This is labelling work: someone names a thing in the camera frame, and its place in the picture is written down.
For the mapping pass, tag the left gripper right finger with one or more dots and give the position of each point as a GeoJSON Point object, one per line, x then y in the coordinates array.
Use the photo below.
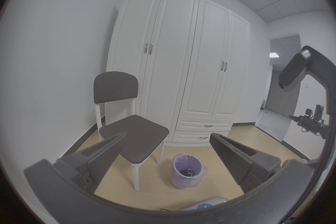
{"type": "Point", "coordinates": [236, 160]}

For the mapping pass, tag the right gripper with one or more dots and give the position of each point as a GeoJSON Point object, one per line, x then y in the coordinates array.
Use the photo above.
{"type": "Point", "coordinates": [307, 123]}

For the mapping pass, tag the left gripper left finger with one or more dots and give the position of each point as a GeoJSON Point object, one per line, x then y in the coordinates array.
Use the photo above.
{"type": "Point", "coordinates": [99, 162]}

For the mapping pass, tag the black plastic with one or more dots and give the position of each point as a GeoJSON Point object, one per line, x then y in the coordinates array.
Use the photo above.
{"type": "Point", "coordinates": [187, 173]}

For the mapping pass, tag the purple plastic bag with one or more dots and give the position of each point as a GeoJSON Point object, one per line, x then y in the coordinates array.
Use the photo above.
{"type": "Point", "coordinates": [178, 162]}

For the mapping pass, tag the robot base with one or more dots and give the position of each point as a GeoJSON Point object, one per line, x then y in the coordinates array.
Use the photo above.
{"type": "Point", "coordinates": [210, 202]}

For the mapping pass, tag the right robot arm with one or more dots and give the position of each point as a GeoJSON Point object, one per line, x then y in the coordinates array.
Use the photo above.
{"type": "Point", "coordinates": [319, 112]}

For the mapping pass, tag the white trash bin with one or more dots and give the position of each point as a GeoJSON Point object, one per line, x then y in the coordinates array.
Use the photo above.
{"type": "Point", "coordinates": [181, 181]}

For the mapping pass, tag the grey curtain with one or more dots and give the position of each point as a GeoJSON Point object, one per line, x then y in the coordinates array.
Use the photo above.
{"type": "Point", "coordinates": [283, 102]}

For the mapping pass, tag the ceiling light panel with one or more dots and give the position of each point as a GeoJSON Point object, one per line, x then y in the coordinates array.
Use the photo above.
{"type": "Point", "coordinates": [274, 55]}

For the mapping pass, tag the white chair with grey cushions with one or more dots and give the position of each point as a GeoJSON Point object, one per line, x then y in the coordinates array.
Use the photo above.
{"type": "Point", "coordinates": [115, 87]}

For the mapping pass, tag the white wardrobe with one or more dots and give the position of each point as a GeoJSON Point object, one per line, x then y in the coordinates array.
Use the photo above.
{"type": "Point", "coordinates": [170, 60]}

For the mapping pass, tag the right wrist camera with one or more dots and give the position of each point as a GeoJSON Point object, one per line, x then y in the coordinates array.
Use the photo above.
{"type": "Point", "coordinates": [309, 112]}

